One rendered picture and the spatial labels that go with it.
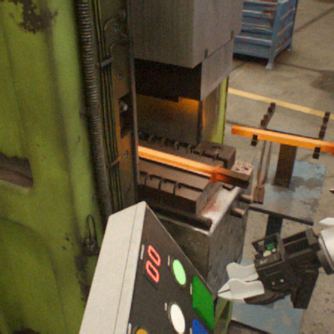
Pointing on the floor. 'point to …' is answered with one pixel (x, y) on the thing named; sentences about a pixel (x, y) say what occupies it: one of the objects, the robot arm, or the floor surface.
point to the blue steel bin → (266, 28)
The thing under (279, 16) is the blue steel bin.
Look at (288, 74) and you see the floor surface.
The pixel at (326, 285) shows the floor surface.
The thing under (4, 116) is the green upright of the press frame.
